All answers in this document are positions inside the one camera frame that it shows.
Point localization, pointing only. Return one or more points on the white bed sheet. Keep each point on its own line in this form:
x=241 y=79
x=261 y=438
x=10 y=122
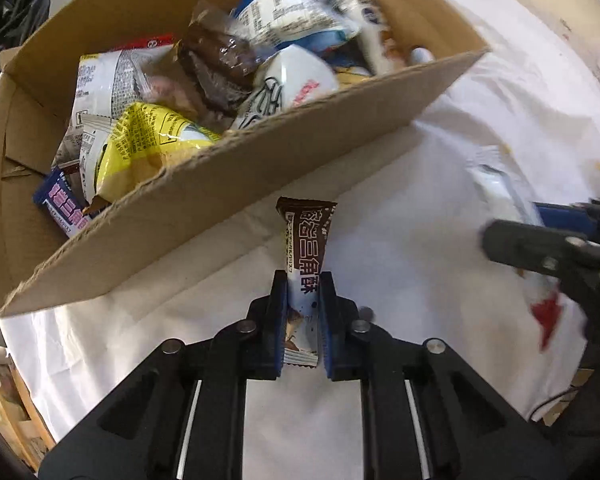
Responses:
x=405 y=185

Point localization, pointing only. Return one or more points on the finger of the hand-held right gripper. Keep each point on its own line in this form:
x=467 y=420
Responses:
x=560 y=216
x=530 y=246

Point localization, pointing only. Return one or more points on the large white snack bag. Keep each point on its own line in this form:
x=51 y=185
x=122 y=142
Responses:
x=110 y=80

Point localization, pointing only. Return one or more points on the white red snack packet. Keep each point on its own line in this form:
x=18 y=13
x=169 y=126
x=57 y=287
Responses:
x=505 y=195

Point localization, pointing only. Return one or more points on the white blue snack bag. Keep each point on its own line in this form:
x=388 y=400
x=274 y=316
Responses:
x=290 y=10

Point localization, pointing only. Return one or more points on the purple snack bar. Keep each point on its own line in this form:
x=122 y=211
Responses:
x=62 y=200

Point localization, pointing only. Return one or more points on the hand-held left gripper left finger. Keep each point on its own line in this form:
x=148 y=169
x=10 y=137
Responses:
x=280 y=320

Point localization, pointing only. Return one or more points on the yellow snack packet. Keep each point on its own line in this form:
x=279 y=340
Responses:
x=140 y=145

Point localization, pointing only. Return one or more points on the round white snack packet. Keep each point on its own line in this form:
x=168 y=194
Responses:
x=295 y=80

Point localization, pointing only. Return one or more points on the brown white snack bar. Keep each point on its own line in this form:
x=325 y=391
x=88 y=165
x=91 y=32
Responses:
x=305 y=260

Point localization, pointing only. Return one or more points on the wooden chair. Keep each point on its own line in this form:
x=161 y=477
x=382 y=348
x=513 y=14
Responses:
x=25 y=410

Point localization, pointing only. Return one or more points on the cardboard box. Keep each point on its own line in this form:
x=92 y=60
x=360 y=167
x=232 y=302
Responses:
x=230 y=200

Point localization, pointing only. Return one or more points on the white brown snack packet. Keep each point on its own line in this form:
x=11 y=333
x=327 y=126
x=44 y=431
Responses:
x=370 y=20

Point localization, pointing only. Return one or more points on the black plastic bag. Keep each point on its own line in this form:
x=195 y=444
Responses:
x=15 y=15

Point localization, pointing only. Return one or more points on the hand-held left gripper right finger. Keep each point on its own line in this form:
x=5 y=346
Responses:
x=325 y=325

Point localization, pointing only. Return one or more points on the brown chocolate snack packet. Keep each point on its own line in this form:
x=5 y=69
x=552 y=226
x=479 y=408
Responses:
x=215 y=55

